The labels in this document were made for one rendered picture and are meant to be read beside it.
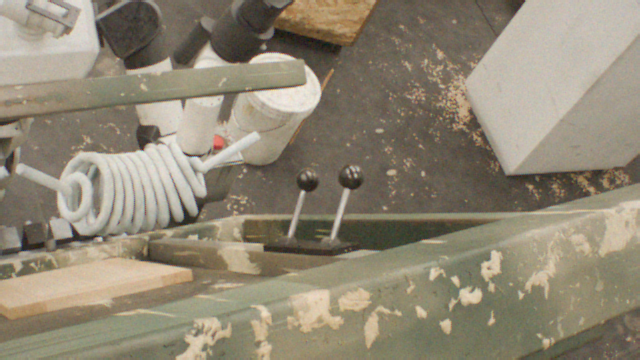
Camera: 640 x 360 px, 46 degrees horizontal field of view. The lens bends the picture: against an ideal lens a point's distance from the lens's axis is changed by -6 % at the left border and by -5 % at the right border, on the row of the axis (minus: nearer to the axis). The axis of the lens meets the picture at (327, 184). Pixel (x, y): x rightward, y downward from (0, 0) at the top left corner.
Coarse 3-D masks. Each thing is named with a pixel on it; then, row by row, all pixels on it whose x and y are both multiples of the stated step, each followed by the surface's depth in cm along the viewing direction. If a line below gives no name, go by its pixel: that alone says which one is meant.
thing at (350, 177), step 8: (344, 168) 113; (352, 168) 112; (360, 168) 113; (344, 176) 112; (352, 176) 112; (360, 176) 112; (344, 184) 113; (352, 184) 112; (360, 184) 113; (344, 192) 113; (344, 200) 113; (344, 208) 112; (336, 216) 112; (336, 224) 112; (336, 232) 111; (328, 240) 110; (336, 240) 110
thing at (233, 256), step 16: (160, 240) 166; (176, 240) 161; (192, 240) 157; (160, 256) 163; (176, 256) 155; (192, 256) 148; (208, 256) 142; (224, 256) 136; (240, 256) 130; (256, 256) 126; (272, 256) 121; (288, 256) 117; (304, 256) 113; (320, 256) 109; (336, 256) 107; (352, 256) 105; (256, 272) 126; (272, 272) 122; (288, 272) 118
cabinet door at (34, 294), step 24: (96, 264) 156; (120, 264) 150; (144, 264) 145; (0, 288) 138; (24, 288) 135; (48, 288) 131; (72, 288) 127; (96, 288) 122; (120, 288) 123; (144, 288) 125; (0, 312) 120; (24, 312) 114
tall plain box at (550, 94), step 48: (528, 0) 344; (576, 0) 319; (624, 0) 297; (528, 48) 346; (576, 48) 321; (624, 48) 299; (480, 96) 378; (528, 96) 348; (576, 96) 323; (624, 96) 334; (528, 144) 350; (576, 144) 360; (624, 144) 379
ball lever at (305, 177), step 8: (296, 176) 123; (304, 176) 122; (312, 176) 122; (296, 184) 123; (304, 184) 122; (312, 184) 122; (304, 192) 123; (304, 200) 123; (296, 208) 122; (296, 216) 122; (296, 224) 122; (288, 232) 122; (280, 240) 121; (288, 240) 120; (296, 240) 121
